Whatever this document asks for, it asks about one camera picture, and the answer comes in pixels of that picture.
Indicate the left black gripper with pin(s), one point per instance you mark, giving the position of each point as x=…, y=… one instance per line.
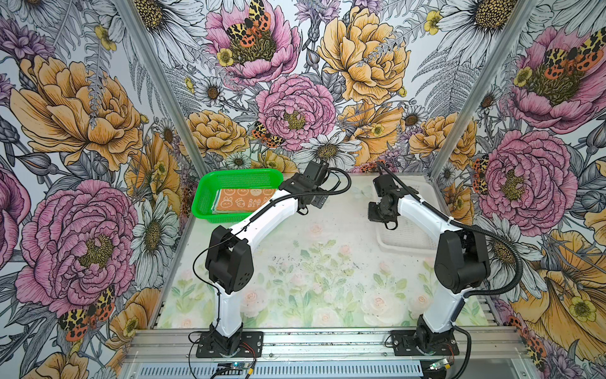
x=319, y=200

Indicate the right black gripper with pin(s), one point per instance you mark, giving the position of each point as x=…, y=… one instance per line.
x=374, y=217

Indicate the white plastic basket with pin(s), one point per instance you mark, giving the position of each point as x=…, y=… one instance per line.
x=416, y=233

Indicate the orange pink patterned towel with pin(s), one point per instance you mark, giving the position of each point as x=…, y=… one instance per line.
x=241, y=200

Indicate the green plastic basket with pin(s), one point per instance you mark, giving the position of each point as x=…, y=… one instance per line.
x=213, y=182

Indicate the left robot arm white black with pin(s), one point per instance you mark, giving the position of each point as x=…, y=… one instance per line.
x=229, y=260

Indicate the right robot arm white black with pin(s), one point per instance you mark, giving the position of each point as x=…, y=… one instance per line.
x=461, y=264

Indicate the small green circuit board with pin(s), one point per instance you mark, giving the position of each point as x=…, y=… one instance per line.
x=442, y=364

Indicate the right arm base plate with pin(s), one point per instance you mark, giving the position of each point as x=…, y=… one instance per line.
x=406, y=342

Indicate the left aluminium corner post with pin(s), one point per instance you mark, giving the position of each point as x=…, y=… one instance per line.
x=148, y=56

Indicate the aluminium corner post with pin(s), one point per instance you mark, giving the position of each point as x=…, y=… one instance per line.
x=513, y=28
x=148, y=56

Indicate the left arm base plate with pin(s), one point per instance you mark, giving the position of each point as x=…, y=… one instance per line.
x=243, y=344

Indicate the aluminium front rail frame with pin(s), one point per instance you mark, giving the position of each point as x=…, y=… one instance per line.
x=497, y=352

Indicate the right aluminium corner post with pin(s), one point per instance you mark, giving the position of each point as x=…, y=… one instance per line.
x=513, y=28

